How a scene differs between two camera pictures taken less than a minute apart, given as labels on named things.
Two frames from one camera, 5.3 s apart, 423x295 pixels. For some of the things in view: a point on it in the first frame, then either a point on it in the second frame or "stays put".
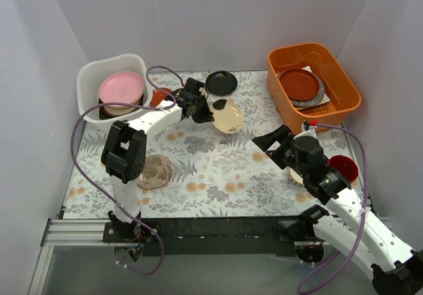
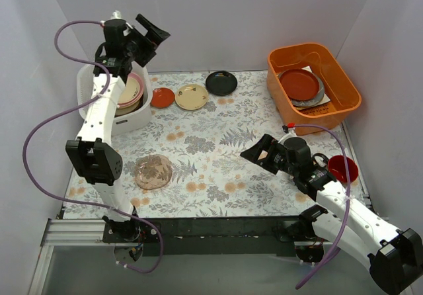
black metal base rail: [258, 237] stays put
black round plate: [221, 83] stays put
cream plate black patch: [229, 117] → [131, 90]
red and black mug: [346, 166] stays put
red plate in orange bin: [299, 84] stays put
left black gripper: [201, 110] → [145, 47]
